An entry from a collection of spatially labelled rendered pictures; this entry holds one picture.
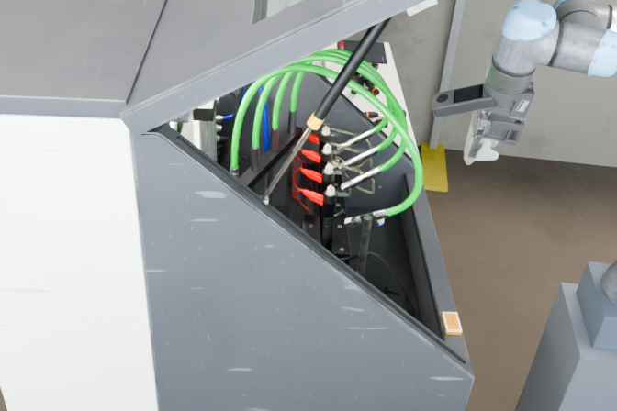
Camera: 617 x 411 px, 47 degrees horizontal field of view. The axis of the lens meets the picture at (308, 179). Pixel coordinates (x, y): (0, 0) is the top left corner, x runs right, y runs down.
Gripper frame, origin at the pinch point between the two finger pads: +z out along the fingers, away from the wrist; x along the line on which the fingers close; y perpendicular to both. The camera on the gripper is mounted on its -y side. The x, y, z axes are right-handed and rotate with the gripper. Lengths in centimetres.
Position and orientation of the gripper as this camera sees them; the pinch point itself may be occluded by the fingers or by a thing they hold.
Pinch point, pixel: (465, 158)
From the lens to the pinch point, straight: 142.5
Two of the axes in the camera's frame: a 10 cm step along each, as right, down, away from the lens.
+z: -0.8, 6.6, 7.5
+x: 1.3, -7.4, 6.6
